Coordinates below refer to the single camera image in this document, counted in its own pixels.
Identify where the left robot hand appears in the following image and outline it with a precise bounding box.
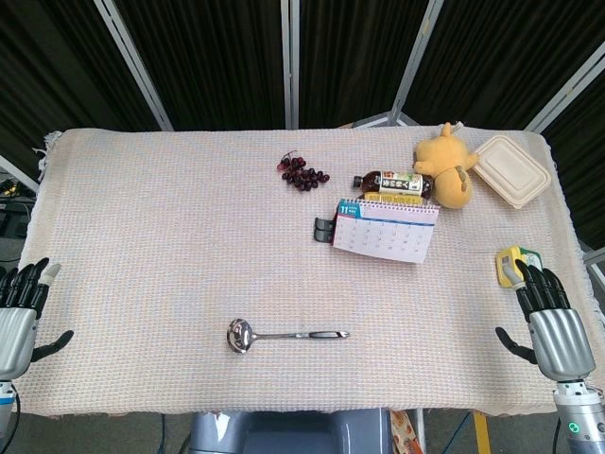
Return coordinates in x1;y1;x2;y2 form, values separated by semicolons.
0;257;75;381

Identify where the tea bottle with label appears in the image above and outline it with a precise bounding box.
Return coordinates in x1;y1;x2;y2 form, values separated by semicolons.
352;170;434;199

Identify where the desk calendar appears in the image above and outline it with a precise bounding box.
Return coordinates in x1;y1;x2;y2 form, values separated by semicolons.
331;198;441;265

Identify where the beige lunch box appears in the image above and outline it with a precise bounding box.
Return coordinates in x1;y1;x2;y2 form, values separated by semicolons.
470;134;553;211

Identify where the steel ladle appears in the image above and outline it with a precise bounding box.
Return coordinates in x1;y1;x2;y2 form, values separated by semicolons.
226;317;351;356

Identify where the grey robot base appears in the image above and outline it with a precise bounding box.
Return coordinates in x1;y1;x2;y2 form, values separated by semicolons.
187;409;394;454

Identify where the yellow green lidded tub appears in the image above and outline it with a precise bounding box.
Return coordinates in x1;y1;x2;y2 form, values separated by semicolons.
494;245;545;288

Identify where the black clip holder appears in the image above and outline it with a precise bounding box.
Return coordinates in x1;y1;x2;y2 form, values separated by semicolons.
312;216;338;244

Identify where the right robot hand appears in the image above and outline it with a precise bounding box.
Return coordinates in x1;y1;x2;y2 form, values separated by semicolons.
494;259;597;382

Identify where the yellow box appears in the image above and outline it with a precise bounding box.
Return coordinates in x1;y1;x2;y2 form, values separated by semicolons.
363;191;424;206

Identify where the black folding screen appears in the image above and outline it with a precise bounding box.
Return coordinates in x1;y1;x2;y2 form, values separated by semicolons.
0;0;605;247

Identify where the yellow plush toy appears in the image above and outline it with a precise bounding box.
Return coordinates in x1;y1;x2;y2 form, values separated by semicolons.
413;121;482;211

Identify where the purple grape bunch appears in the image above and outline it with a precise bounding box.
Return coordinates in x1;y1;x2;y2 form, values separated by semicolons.
276;150;332;191

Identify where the woven pink tablecloth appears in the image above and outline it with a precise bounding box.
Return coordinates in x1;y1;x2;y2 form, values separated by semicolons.
16;125;605;418

